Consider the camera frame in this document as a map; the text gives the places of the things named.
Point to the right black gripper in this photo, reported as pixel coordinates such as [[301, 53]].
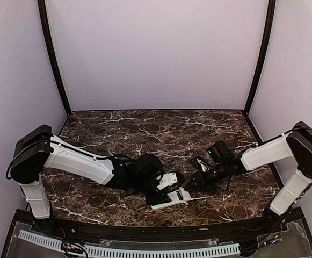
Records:
[[201, 183]]

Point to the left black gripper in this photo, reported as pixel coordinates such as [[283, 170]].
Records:
[[159, 199]]

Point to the blue AAA battery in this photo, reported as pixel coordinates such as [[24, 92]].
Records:
[[179, 194]]

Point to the white remote control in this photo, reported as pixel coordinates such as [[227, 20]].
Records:
[[174, 198]]

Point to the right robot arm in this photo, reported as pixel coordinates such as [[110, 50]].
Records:
[[295, 143]]

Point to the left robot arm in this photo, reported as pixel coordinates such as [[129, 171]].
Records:
[[42, 149]]

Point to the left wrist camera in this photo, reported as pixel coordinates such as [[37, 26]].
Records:
[[171, 181]]

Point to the black front rail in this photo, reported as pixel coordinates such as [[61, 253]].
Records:
[[240, 230]]

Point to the white slotted cable duct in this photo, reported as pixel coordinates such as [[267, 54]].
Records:
[[111, 248]]

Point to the right black frame post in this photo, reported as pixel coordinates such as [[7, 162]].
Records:
[[261, 57]]

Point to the black frame post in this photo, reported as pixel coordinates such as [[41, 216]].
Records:
[[52, 56], [261, 57]]

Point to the left black frame post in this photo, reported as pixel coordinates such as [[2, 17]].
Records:
[[52, 56]]

